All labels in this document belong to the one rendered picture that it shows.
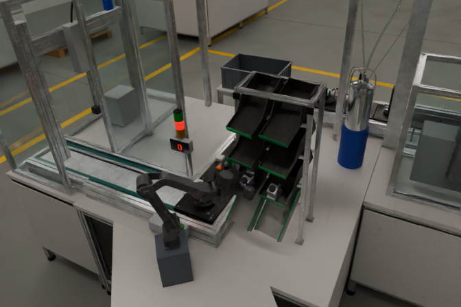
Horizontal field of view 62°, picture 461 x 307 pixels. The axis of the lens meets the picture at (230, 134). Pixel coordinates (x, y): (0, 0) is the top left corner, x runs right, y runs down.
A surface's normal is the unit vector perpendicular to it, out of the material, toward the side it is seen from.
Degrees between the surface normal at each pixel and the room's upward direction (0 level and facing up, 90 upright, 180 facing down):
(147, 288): 0
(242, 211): 45
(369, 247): 90
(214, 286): 0
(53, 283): 0
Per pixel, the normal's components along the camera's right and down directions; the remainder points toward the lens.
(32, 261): -0.04, -0.84
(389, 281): -0.46, 0.50
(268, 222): -0.46, -0.27
